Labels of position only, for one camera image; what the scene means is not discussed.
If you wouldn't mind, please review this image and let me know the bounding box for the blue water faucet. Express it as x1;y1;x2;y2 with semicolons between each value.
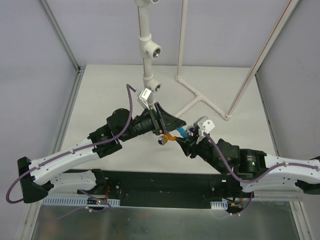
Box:
176;126;195;139

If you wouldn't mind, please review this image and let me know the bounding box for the white PVC pipe stand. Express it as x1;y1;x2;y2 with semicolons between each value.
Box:
134;0;297;121

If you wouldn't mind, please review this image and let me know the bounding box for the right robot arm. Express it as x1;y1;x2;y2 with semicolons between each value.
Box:
176;116;320;198

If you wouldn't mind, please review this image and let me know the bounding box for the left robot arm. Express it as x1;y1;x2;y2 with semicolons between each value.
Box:
17;102;187;204

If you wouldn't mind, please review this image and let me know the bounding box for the orange water faucet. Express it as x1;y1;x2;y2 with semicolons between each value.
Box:
157;133;177;146

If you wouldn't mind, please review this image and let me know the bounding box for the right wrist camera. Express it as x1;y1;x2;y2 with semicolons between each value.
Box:
195;116;216;144

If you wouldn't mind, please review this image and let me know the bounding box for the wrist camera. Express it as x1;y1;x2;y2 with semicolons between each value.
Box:
135;88;152;110
195;116;216;144

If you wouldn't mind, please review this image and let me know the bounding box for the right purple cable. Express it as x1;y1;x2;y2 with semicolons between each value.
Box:
202;132;320;186

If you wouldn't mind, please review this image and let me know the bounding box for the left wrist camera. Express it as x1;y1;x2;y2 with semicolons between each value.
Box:
135;88;152;110

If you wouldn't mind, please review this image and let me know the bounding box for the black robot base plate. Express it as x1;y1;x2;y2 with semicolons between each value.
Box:
74;169;253;208

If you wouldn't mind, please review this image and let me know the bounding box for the right aluminium frame post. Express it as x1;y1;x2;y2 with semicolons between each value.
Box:
252;0;302;75

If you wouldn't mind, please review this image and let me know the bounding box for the aluminium frame post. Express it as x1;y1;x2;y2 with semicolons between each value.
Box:
252;0;302;75
37;0;85;73

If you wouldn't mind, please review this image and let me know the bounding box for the right white cable duct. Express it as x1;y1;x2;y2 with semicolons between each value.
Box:
210;201;228;211

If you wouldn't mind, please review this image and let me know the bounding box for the white cable duct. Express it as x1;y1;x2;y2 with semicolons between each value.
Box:
42;196;108;207
210;201;228;211

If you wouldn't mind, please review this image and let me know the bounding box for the left aluminium frame post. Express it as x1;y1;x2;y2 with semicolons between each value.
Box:
37;0;85;73

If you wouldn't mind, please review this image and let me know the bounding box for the left white cable duct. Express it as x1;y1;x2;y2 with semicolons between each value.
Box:
42;196;108;207

